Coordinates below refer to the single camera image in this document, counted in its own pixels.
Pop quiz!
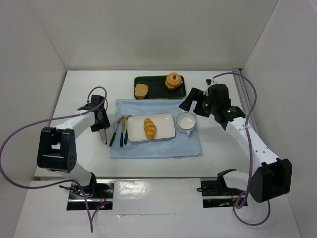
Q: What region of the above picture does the gold knife green handle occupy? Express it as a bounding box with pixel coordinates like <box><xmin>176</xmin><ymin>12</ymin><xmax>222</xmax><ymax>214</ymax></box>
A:
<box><xmin>120</xmin><ymin>115</ymin><xmax>125</xmax><ymax>148</ymax></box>

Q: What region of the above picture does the bagel sandwich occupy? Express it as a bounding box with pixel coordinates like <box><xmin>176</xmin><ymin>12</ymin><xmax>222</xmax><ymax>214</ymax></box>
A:
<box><xmin>165</xmin><ymin>72</ymin><xmax>183</xmax><ymax>90</ymax></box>

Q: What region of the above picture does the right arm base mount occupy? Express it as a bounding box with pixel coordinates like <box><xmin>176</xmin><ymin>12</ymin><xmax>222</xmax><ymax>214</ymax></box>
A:
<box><xmin>196</xmin><ymin>180</ymin><xmax>242</xmax><ymax>208</ymax></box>

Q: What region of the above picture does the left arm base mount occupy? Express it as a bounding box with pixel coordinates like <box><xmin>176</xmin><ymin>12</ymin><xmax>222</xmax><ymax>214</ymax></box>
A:
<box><xmin>59</xmin><ymin>179</ymin><xmax>114</xmax><ymax>211</ymax></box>

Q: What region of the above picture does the striped bread roll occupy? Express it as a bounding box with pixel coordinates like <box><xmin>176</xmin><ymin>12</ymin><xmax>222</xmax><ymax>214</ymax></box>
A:
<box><xmin>144</xmin><ymin>118</ymin><xmax>156</xmax><ymax>140</ymax></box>

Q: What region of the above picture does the gold spoon green handle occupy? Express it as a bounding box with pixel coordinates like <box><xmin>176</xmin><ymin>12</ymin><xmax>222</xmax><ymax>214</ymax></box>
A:
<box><xmin>123</xmin><ymin>115</ymin><xmax>132</xmax><ymax>145</ymax></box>

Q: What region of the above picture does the sliced brown bread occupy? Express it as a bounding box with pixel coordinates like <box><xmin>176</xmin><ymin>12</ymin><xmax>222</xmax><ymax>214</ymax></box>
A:
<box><xmin>134</xmin><ymin>84</ymin><xmax>149</xmax><ymax>99</ymax></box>

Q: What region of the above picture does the dark green tray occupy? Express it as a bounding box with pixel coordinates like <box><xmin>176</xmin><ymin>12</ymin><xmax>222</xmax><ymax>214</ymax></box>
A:
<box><xmin>134</xmin><ymin>75</ymin><xmax>186</xmax><ymax>99</ymax></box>

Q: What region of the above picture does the purple cable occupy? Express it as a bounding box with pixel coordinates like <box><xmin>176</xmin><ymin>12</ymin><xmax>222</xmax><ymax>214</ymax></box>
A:
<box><xmin>0</xmin><ymin>86</ymin><xmax>108</xmax><ymax>233</ymax></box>
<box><xmin>210</xmin><ymin>71</ymin><xmax>271</xmax><ymax>226</ymax></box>

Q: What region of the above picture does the white rectangular plate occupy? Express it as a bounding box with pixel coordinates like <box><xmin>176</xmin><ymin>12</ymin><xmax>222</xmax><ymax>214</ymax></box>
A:
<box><xmin>128</xmin><ymin>113</ymin><xmax>176</xmax><ymax>142</ymax></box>

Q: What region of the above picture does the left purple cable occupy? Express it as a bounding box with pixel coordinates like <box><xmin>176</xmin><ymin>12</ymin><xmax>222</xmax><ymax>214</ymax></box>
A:
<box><xmin>0</xmin><ymin>86</ymin><xmax>108</xmax><ymax>233</ymax></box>

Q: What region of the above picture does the aluminium rail right side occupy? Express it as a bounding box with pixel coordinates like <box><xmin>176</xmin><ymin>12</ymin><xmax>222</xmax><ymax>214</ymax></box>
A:
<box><xmin>233</xmin><ymin>75</ymin><xmax>260</xmax><ymax>136</ymax></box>

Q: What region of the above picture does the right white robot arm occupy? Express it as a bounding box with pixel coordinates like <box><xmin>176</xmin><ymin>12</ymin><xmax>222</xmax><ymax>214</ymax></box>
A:
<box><xmin>179</xmin><ymin>84</ymin><xmax>292</xmax><ymax>203</ymax></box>

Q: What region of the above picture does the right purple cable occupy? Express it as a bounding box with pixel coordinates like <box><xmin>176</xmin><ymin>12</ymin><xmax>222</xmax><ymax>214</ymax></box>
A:
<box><xmin>210</xmin><ymin>71</ymin><xmax>271</xmax><ymax>226</ymax></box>

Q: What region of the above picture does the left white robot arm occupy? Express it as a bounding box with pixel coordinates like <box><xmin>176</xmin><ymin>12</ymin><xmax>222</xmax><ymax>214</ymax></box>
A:
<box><xmin>37</xmin><ymin>95</ymin><xmax>110</xmax><ymax>194</ymax></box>

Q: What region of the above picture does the gold fork green handle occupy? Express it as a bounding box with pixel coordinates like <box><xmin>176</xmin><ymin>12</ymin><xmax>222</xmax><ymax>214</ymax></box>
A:
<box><xmin>109</xmin><ymin>116</ymin><xmax>123</xmax><ymax>147</ymax></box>

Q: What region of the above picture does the white bowl with handle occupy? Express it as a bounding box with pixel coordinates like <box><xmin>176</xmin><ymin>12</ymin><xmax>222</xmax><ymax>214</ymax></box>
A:
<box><xmin>175</xmin><ymin>112</ymin><xmax>197</xmax><ymax>136</ymax></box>

